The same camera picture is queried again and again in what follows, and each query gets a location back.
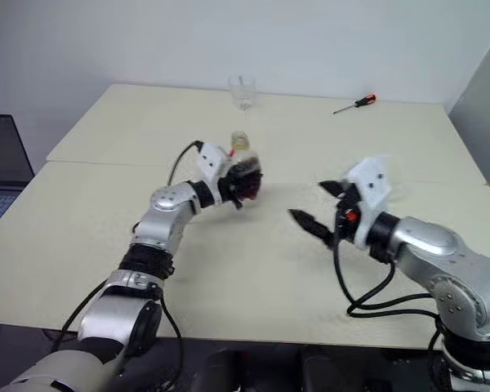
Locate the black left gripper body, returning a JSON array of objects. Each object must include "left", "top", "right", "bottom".
[{"left": 220, "top": 162, "right": 247, "bottom": 211}]

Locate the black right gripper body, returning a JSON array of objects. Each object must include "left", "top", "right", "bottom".
[{"left": 332, "top": 183, "right": 363, "bottom": 247}]

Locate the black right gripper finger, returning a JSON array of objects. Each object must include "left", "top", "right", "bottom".
[
  {"left": 318, "top": 180, "right": 349, "bottom": 199},
  {"left": 287, "top": 208, "right": 336, "bottom": 251}
]

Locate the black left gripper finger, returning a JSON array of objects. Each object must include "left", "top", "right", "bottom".
[
  {"left": 233, "top": 160, "right": 263, "bottom": 176},
  {"left": 240, "top": 178, "right": 265, "bottom": 203}
]

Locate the small cola bottle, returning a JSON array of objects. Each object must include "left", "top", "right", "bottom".
[{"left": 229, "top": 130, "right": 265, "bottom": 202}]

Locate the clear wine glass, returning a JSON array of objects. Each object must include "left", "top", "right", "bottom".
[{"left": 373, "top": 153, "right": 408, "bottom": 203}]

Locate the clear glass tumbler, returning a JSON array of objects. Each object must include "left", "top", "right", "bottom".
[{"left": 227, "top": 73, "right": 257, "bottom": 112}]

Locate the red and black screwdriver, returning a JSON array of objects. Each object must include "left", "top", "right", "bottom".
[{"left": 332, "top": 93, "right": 378, "bottom": 115}]

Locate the dark laptop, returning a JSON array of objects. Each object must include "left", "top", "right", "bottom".
[{"left": 0, "top": 114, "right": 37, "bottom": 238}]

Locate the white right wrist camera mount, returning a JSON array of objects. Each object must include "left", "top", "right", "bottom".
[{"left": 337, "top": 154, "right": 394, "bottom": 251}]

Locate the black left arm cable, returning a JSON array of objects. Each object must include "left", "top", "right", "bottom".
[{"left": 51, "top": 140, "right": 203, "bottom": 387}]

